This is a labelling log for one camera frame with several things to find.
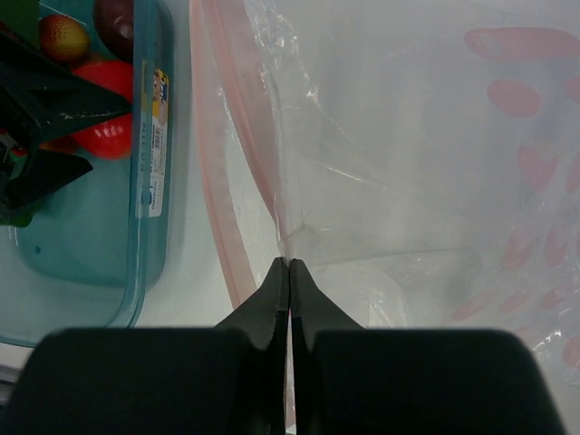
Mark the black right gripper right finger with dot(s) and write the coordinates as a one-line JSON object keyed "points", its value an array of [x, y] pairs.
{"points": [[352, 380]]}

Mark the clear pink zip top bag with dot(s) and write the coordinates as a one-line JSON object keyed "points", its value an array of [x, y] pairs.
{"points": [[421, 157]]}

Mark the red strawberry bunch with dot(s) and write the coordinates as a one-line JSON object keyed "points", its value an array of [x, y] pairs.
{"points": [[63, 41]]}

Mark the red yellow fake apple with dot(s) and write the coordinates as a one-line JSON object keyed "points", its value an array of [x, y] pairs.
{"points": [[110, 136]]}

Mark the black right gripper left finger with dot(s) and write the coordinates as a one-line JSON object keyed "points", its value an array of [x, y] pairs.
{"points": [[227, 379]]}

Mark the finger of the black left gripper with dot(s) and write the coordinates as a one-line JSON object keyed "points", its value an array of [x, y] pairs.
{"points": [[27, 181], [21, 114]]}

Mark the dark purple fake plum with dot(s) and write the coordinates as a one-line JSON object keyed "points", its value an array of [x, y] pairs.
{"points": [[113, 21]]}

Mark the blue transparent plastic tray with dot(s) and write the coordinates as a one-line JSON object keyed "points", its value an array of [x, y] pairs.
{"points": [[88, 256]]}

